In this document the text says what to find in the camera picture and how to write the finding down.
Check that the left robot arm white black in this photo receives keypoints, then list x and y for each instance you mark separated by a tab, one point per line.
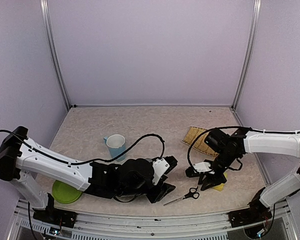
20	155

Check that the light blue cup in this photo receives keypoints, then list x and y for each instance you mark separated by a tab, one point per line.
116	144

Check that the right aluminium corner post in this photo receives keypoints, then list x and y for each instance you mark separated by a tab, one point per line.
248	53

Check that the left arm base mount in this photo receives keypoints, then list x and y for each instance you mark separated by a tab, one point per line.
62	218

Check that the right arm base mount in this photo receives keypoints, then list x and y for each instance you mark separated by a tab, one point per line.
248	216

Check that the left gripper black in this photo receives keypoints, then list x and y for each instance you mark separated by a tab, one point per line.
153	197

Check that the green plastic plate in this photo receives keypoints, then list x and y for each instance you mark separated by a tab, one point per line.
64	193

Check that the black handled scissors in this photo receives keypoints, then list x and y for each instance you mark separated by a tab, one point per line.
192	194

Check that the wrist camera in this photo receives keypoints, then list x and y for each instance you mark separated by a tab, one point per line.
199	168
160	166

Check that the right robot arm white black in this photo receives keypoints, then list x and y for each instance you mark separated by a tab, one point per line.
248	141

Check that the aluminium front rail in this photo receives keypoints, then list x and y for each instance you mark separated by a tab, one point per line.
98	226

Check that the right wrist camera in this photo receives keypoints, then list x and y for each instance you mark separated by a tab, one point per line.
199	168

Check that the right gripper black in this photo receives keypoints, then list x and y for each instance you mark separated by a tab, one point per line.
215	180

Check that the left aluminium corner post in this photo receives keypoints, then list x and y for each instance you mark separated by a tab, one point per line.
53	52

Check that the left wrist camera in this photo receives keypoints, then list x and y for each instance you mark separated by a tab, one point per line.
160	166

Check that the woven bamboo tray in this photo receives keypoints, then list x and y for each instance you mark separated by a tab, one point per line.
200	145

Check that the yellow sponge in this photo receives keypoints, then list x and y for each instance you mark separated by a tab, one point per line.
219	187

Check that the aluminium corner post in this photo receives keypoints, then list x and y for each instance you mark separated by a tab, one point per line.
248	53
53	52

